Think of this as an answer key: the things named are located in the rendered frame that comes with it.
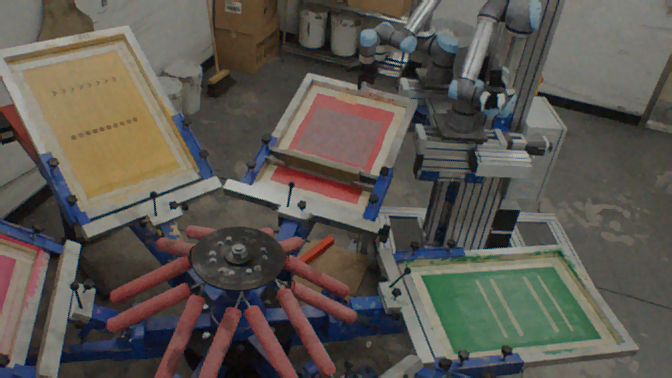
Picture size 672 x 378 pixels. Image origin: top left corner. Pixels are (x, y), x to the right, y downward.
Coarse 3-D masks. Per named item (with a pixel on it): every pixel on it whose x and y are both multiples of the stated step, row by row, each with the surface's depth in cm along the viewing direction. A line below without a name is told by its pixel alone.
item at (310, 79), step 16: (304, 80) 310; (320, 80) 310; (336, 80) 310; (304, 96) 306; (368, 96) 307; (384, 96) 304; (400, 96) 304; (288, 112) 296; (400, 128) 290; (400, 144) 284; (256, 176) 271; (336, 208) 260
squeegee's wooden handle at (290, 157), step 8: (288, 152) 270; (288, 160) 272; (296, 160) 270; (304, 160) 268; (312, 160) 267; (320, 160) 267; (304, 168) 272; (312, 168) 270; (320, 168) 268; (328, 168) 267; (336, 168) 265; (344, 168) 265; (352, 168) 265; (336, 176) 269; (344, 176) 267; (352, 176) 265
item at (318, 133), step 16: (320, 96) 308; (320, 112) 301; (336, 112) 301; (304, 128) 294; (320, 128) 294; (336, 128) 294; (304, 144) 287; (320, 144) 288; (272, 176) 275; (288, 176) 275; (304, 176) 275
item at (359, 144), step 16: (352, 112) 301; (368, 112) 302; (384, 112) 302; (352, 128) 294; (368, 128) 295; (384, 128) 295; (336, 144) 288; (352, 144) 288; (368, 144) 288; (336, 160) 281; (352, 160) 282; (368, 160) 282; (320, 192) 270; (336, 192) 270; (352, 192) 270
